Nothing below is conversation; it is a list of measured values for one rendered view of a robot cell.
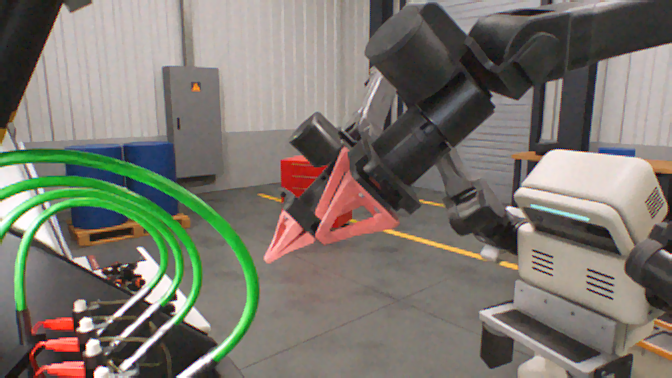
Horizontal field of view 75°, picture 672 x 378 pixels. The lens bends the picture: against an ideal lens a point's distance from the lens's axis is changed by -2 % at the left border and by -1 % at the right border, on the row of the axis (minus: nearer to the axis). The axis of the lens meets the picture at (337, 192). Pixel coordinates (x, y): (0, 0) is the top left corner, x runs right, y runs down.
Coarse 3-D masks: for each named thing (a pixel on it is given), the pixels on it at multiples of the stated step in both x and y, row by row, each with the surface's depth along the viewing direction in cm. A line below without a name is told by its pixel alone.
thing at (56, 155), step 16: (0, 160) 40; (16, 160) 41; (32, 160) 41; (48, 160) 41; (64, 160) 42; (80, 160) 42; (96, 160) 42; (112, 160) 43; (128, 176) 43; (144, 176) 44; (160, 176) 44; (176, 192) 45; (192, 208) 46; (208, 208) 46; (224, 224) 47; (240, 240) 48; (240, 256) 48; (256, 272) 49; (256, 288) 49; (256, 304) 49; (240, 320) 49; (240, 336) 49; (224, 352) 49
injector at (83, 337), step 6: (78, 330) 67; (90, 330) 67; (96, 330) 68; (78, 336) 66; (84, 336) 66; (90, 336) 67; (96, 336) 68; (84, 342) 66; (84, 348) 67; (108, 354) 69
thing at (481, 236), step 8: (504, 208) 103; (504, 216) 101; (512, 216) 104; (496, 224) 100; (504, 224) 101; (480, 232) 105; (488, 232) 102; (496, 232) 101; (504, 232) 100; (480, 240) 109; (488, 240) 104; (496, 240) 102; (504, 240) 102; (504, 248) 101
